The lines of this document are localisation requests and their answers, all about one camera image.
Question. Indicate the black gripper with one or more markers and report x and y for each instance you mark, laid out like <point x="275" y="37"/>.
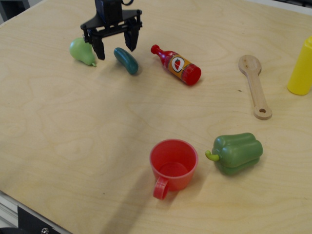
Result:
<point x="111" y="19"/>

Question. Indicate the dark green toy cucumber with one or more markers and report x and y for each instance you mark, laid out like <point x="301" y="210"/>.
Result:
<point x="127" y="60"/>

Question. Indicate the red plastic cup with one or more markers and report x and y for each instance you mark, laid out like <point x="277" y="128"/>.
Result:
<point x="173" y="162"/>

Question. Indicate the light green toy pear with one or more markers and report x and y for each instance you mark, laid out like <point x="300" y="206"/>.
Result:
<point x="82" y="51"/>

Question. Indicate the red toy ketchup bottle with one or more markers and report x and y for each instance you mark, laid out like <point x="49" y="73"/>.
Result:
<point x="183" y="69"/>

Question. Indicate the wooden spoon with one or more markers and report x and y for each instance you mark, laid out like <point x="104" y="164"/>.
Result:
<point x="250" y="66"/>

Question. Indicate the green toy bell pepper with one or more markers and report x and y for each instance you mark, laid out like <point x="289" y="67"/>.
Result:
<point x="233" y="153"/>

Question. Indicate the yellow plastic bottle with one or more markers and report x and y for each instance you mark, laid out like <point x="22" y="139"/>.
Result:
<point x="300" y="81"/>

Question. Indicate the black corner bracket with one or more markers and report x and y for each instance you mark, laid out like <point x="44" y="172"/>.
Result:
<point x="34" y="223"/>

